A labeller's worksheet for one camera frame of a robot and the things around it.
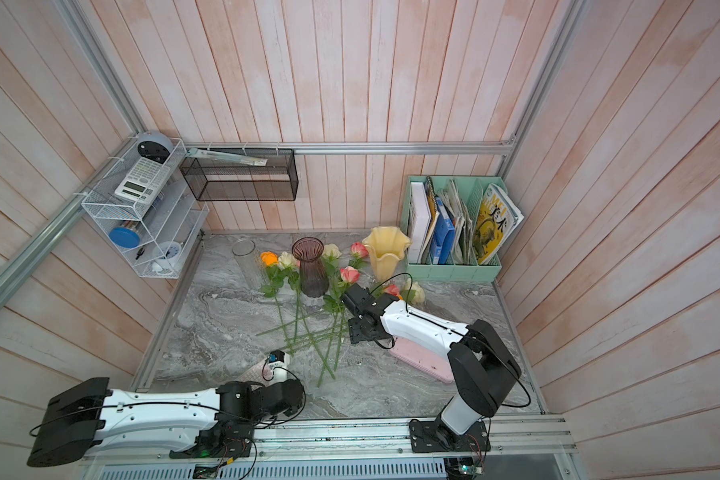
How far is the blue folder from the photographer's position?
0.92 meters

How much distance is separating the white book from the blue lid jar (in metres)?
0.78

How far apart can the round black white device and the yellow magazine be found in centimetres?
99

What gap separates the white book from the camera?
91 centimetres

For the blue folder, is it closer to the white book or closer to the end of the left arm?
the white book

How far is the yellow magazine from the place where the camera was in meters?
0.94

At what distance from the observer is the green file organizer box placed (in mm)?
940

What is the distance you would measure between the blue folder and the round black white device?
31.9 inches
